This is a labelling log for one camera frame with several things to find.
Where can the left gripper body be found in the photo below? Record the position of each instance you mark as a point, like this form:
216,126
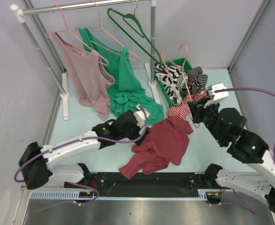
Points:
133,134

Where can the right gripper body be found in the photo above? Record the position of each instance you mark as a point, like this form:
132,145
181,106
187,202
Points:
204,115

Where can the dark red tank top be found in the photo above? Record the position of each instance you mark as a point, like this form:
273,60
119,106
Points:
166,143

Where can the pink wire hanger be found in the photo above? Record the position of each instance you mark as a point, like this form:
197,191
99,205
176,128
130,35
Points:
180,85

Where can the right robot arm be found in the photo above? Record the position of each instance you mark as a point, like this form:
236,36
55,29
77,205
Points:
227,128

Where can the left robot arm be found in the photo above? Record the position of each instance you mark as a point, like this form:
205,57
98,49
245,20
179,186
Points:
41,164

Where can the green tank top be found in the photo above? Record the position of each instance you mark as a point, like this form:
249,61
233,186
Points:
127,91

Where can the dusty pink tank top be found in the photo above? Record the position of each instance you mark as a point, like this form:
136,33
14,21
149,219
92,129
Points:
90,79

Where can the green plastic hanger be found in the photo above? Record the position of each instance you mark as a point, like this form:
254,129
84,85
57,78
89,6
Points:
132,21

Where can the red white striped garment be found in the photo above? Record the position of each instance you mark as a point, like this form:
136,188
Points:
183,110

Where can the dark striped garment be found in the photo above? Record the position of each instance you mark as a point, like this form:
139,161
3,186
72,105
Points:
196,81

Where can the black white zigzag garment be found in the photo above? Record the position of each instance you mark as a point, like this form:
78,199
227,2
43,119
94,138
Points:
168,77

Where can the green plastic bin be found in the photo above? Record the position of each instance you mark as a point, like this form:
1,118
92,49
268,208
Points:
178,62

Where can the metal clothes rack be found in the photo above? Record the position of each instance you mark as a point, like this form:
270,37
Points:
63,96

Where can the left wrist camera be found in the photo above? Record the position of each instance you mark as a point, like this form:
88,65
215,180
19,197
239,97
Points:
141,114

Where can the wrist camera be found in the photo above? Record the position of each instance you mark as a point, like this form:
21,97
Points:
141,114
215,97

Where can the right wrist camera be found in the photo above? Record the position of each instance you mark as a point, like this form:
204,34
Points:
215,97

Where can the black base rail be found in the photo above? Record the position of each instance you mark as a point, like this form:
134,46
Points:
155,185

